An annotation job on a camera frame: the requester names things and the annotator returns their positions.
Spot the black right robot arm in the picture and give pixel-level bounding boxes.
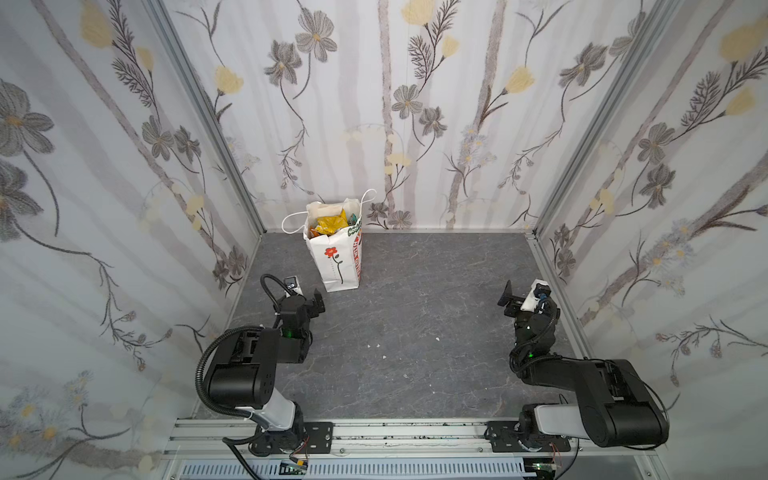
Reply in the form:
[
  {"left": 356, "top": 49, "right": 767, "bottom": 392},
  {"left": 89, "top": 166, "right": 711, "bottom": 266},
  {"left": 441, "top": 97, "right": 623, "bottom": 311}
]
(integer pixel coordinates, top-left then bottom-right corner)
[{"left": 497, "top": 280, "right": 670, "bottom": 450}]

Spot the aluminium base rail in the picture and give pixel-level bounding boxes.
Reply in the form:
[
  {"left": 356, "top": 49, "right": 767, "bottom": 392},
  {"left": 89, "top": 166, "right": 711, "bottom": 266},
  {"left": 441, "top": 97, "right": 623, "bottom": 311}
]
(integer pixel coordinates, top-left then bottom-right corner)
[{"left": 154, "top": 418, "right": 669, "bottom": 479}]

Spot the white slotted cable duct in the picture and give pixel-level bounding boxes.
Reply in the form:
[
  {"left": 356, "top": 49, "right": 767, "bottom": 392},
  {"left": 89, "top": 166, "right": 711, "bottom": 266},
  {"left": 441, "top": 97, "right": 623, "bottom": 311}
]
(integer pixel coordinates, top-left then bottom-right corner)
[{"left": 178, "top": 458, "right": 538, "bottom": 480}]

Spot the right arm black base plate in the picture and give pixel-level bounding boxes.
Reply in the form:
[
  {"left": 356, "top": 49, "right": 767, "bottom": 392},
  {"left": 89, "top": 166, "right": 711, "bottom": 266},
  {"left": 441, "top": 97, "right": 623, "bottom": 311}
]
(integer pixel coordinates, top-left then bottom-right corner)
[{"left": 483, "top": 421, "right": 572, "bottom": 453}]

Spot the left corner aluminium post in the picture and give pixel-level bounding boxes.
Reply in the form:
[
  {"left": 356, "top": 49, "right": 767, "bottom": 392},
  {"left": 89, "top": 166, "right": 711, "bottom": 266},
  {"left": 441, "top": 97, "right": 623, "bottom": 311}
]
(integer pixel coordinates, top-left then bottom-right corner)
[{"left": 142, "top": 0, "right": 267, "bottom": 236}]

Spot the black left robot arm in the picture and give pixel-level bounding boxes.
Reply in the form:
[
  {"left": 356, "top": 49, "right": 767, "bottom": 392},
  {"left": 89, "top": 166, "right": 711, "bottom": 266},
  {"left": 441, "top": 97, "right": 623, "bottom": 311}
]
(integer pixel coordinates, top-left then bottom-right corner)
[{"left": 195, "top": 291, "right": 325, "bottom": 455}]

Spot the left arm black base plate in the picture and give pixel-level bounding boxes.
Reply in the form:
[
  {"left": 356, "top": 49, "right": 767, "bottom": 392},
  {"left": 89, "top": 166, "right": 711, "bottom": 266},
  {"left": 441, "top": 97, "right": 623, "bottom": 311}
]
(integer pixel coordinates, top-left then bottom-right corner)
[{"left": 248, "top": 422, "right": 334, "bottom": 457}]

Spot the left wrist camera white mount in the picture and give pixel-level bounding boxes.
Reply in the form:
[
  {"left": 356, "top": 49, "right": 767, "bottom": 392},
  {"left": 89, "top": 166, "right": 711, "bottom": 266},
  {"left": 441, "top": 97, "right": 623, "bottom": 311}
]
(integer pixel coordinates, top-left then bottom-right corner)
[{"left": 282, "top": 276, "right": 303, "bottom": 296}]

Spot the white paper bag red flower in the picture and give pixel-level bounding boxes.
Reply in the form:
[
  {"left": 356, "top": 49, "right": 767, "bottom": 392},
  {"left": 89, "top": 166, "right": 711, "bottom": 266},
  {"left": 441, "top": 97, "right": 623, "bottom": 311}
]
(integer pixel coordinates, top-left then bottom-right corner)
[{"left": 280, "top": 189, "right": 377, "bottom": 292}]

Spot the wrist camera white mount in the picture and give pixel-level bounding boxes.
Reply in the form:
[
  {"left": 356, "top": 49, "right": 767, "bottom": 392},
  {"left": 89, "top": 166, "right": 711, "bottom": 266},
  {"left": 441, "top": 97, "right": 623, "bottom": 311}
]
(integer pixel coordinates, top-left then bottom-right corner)
[
  {"left": 282, "top": 276, "right": 303, "bottom": 296},
  {"left": 521, "top": 279, "right": 552, "bottom": 312}
]

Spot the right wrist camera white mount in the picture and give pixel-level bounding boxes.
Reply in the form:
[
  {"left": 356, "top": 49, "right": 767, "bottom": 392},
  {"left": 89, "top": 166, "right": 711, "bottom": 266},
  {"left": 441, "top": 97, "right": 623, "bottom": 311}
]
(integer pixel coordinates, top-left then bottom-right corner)
[{"left": 521, "top": 279, "right": 552, "bottom": 312}]

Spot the right corner aluminium post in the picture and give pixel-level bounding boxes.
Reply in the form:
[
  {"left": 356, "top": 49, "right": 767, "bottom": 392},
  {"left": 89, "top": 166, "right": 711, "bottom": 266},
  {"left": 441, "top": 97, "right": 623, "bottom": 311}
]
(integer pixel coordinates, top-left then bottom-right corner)
[{"left": 531, "top": 0, "right": 682, "bottom": 240}]

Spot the yellow snack packet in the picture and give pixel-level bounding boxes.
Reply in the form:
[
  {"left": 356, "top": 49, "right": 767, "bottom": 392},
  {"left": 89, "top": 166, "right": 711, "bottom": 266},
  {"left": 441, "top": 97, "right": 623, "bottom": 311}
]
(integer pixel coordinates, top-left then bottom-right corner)
[{"left": 314, "top": 210, "right": 349, "bottom": 236}]

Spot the small green circuit board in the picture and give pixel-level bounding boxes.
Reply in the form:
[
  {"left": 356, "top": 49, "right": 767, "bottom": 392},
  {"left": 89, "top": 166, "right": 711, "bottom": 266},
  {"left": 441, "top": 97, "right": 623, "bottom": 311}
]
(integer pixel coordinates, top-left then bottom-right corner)
[{"left": 279, "top": 459, "right": 308, "bottom": 476}]

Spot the corner aluminium post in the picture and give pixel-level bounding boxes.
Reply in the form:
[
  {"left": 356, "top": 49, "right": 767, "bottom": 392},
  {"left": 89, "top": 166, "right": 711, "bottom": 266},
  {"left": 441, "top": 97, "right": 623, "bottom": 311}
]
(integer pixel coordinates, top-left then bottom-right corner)
[
  {"left": 531, "top": 0, "right": 682, "bottom": 240},
  {"left": 142, "top": 0, "right": 267, "bottom": 236}
]

